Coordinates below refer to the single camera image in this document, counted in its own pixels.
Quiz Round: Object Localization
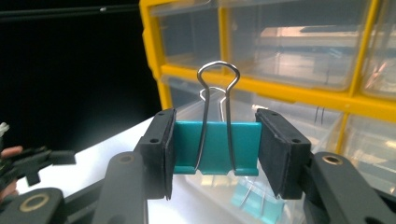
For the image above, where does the dark metal rod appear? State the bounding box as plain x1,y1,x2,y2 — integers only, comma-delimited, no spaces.
0,4,140,23

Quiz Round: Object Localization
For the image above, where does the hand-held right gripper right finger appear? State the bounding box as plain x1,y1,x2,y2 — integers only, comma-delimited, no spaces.
254,107,313,201

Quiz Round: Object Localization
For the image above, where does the small clear plastic drawer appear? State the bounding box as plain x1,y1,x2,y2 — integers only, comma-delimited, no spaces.
148,1,222,71

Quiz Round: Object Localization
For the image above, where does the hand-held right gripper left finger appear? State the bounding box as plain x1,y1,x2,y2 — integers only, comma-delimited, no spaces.
134,107,177,201

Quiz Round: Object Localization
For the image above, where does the yellow drawer cabinet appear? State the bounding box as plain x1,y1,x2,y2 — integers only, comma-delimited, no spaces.
138,0,396,155

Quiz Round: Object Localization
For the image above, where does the teal binder clip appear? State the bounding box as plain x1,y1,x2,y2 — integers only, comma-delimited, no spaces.
172,60,263,177

